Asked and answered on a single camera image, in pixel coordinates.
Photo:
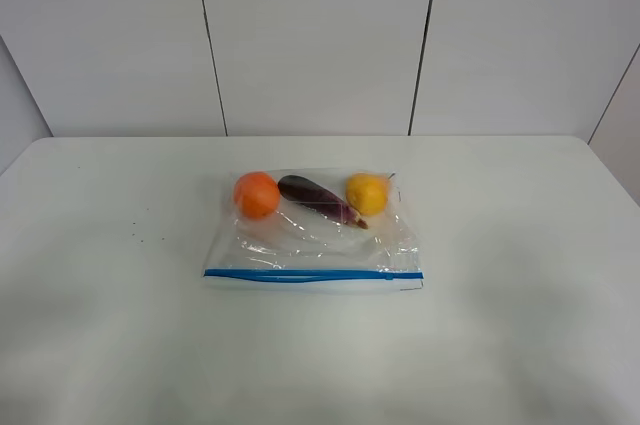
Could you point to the clear zip bag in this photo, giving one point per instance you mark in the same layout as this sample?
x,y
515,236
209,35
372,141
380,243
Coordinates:
x,y
299,249

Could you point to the yellow pear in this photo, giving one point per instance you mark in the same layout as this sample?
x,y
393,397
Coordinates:
x,y
367,193

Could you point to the orange fruit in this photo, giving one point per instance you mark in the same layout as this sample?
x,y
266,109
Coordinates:
x,y
256,195

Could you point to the purple eggplant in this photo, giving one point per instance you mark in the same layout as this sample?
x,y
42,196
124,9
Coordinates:
x,y
311,195

